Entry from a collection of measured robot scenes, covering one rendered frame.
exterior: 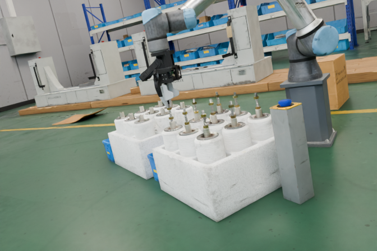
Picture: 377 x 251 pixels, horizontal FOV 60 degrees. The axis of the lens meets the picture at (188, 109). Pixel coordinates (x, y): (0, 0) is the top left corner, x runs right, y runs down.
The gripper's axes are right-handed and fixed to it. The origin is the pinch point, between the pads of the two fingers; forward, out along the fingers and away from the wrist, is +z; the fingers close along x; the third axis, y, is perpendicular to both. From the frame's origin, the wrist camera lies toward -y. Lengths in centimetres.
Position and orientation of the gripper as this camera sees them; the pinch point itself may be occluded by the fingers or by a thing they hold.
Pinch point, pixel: (166, 103)
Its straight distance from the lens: 127.5
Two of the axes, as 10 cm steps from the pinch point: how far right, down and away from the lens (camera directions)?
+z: 2.0, 9.6, 1.9
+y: 8.8, -0.9, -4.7
